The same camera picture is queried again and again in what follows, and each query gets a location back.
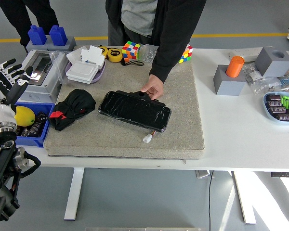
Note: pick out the orange cylinder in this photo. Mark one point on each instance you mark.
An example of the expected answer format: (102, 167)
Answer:
(234, 66)

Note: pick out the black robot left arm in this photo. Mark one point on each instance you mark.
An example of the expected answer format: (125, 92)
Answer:
(2, 168)

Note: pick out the grey block holder base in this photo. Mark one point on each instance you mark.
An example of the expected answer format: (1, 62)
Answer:
(71, 44)

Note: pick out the light blue bowl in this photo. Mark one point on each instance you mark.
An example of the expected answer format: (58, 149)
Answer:
(267, 113)

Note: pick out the clear bag of screws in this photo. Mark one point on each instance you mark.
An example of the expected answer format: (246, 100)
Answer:
(148, 54)

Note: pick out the yellow lemon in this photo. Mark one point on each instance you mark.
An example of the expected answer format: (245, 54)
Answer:
(25, 116)

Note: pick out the person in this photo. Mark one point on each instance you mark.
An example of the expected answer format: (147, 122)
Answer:
(17, 14)
(139, 14)

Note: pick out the person's left hand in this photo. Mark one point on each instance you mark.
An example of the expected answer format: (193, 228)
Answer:
(155, 84)

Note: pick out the black rag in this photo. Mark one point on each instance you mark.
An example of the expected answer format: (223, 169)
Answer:
(79, 101)

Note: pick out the colourful puzzle cube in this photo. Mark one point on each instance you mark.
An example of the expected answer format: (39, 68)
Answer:
(130, 50)
(186, 55)

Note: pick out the white switch plate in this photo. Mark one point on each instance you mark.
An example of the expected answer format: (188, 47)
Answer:
(82, 71)

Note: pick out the silver under-table bracket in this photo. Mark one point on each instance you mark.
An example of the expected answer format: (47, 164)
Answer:
(202, 174)

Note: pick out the grey block with round hole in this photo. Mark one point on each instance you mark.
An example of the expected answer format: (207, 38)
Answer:
(274, 63)

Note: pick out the white table leg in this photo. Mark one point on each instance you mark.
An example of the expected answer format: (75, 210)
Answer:
(73, 192)
(243, 197)

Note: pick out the grey electrical enclosure box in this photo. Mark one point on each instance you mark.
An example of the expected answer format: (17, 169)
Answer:
(45, 89)

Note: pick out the grey socket block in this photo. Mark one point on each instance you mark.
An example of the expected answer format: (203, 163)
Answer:
(227, 84)

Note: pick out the blue bottle-shaped block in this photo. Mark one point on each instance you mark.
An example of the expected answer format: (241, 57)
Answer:
(37, 36)
(58, 36)

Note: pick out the white perforated strip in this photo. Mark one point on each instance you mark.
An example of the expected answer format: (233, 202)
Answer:
(245, 51)

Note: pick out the black table control panel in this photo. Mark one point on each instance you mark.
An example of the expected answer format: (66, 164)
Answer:
(284, 174)

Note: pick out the yellow tape measure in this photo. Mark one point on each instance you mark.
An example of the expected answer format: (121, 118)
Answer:
(103, 51)
(114, 55)

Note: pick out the clear plastic sleeve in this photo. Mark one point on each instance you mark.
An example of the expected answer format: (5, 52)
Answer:
(59, 69)

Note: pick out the clear bag of metal parts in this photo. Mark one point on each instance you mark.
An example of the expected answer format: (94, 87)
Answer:
(262, 84)

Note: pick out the person's left forearm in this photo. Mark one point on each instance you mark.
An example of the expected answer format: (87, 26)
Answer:
(167, 60)

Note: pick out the purple tray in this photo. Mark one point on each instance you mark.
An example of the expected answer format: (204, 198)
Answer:
(100, 74)

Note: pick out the grey-brown mat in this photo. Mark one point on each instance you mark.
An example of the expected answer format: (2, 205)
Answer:
(178, 134)

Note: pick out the blue plastic bin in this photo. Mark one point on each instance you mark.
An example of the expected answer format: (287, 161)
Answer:
(38, 142)

